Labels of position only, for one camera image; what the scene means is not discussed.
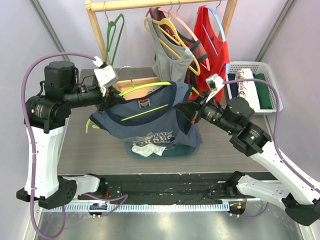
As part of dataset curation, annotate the red tank top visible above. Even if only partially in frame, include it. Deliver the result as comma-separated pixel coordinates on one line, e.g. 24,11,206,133
193,5,230,93

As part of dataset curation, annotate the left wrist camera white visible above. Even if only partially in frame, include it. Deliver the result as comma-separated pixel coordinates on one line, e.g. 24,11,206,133
94,65,118,97

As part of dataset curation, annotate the light blue hanger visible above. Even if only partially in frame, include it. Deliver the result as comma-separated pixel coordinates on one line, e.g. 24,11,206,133
202,5,230,77

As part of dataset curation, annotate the aluminium frame post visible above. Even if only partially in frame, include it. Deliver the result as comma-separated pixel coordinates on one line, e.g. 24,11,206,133
255,0,297,62
29,0,65,52

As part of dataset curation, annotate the yellow hanger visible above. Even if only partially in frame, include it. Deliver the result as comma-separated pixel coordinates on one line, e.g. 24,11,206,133
143,17,201,77

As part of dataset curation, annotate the aluminium frame post right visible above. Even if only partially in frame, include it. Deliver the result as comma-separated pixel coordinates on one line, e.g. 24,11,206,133
255,0,297,62

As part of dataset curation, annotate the white plastic basket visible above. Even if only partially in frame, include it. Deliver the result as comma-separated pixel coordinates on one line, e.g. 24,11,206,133
227,61,283,115

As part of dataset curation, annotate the aluminium frame post left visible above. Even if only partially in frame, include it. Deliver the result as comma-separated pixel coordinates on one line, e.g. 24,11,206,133
29,0,65,52

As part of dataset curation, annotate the grey tank top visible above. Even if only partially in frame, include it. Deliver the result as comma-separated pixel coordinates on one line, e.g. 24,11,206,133
145,17,195,83

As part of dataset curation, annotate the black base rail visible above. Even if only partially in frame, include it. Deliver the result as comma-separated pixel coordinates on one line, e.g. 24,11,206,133
92,172,245,205

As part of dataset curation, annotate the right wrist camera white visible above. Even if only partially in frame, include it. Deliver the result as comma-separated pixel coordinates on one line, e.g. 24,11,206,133
205,73,224,103

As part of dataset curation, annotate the white slotted cable duct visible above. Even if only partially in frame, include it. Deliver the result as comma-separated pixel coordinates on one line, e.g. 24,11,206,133
59,202,230,213

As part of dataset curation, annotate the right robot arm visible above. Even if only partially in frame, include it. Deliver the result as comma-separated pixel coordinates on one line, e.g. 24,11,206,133
175,95,320,226

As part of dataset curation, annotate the wooden clothes rack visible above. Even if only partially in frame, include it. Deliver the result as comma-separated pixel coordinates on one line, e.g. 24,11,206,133
84,0,238,96

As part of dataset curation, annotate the teal plastic bin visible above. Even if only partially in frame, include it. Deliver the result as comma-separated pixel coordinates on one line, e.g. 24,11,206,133
124,139,200,159

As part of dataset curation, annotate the lime green hanger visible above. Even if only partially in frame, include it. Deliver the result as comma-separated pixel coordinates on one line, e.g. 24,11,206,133
85,81,200,134

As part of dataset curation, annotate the folded navy shirt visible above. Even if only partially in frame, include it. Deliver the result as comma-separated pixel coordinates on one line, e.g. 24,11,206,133
227,73,239,99

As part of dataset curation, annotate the white tank top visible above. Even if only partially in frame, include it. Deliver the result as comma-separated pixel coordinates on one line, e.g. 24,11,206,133
131,143,166,157

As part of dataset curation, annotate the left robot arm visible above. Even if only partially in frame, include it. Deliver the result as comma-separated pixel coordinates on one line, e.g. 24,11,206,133
16,60,124,210

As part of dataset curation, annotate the pink hanger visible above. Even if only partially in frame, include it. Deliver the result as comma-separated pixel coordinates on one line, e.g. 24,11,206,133
151,6,210,71

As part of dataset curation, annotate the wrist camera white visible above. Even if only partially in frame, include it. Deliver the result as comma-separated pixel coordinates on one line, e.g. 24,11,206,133
205,73,224,103
94,65,118,97

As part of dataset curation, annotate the maroon tank top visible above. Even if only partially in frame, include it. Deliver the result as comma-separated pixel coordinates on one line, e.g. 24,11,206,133
146,7,211,92

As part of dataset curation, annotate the dark green hanger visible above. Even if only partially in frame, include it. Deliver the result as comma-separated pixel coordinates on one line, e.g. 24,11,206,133
105,13,125,65

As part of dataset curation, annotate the folded green shirt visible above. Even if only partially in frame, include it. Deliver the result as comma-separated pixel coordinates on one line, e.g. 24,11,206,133
255,81,273,110

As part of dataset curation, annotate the navy blue tank top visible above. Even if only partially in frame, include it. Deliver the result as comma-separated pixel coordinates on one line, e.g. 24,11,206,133
89,82,203,148

